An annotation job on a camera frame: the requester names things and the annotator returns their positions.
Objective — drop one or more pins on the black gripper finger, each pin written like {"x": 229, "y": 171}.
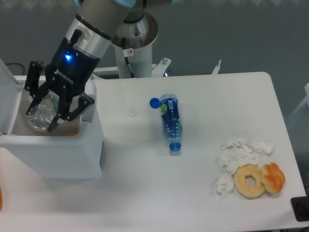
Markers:
{"x": 64, "y": 103}
{"x": 36, "y": 68}

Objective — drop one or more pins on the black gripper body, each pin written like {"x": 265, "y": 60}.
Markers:
{"x": 69, "y": 70}

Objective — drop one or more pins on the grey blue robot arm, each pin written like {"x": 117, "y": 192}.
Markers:
{"x": 92, "y": 30}

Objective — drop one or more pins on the orange item inside trash can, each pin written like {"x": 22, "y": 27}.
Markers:
{"x": 70, "y": 134}

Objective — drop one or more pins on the white trash can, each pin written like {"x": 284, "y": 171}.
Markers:
{"x": 51, "y": 155}

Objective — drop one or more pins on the blue bottle cap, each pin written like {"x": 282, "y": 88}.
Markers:
{"x": 154, "y": 103}

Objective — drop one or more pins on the blue plastic bottle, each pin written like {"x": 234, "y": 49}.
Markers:
{"x": 171, "y": 123}

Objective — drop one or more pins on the orange object at left edge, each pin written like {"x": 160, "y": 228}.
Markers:
{"x": 1, "y": 198}

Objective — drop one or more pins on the large crumpled white tissue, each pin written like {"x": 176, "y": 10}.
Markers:
{"x": 238, "y": 152}

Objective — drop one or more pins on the small crumpled white tissue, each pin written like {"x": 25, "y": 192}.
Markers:
{"x": 225, "y": 185}

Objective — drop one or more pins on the orange glazed twisted bun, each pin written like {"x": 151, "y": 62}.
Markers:
{"x": 272, "y": 178}

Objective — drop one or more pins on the black device at table edge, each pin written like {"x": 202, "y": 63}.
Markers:
{"x": 300, "y": 207}

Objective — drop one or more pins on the plain ring donut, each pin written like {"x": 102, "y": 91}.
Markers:
{"x": 247, "y": 181}

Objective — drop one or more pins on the white frame at right edge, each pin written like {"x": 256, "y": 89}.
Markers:
{"x": 299, "y": 111}

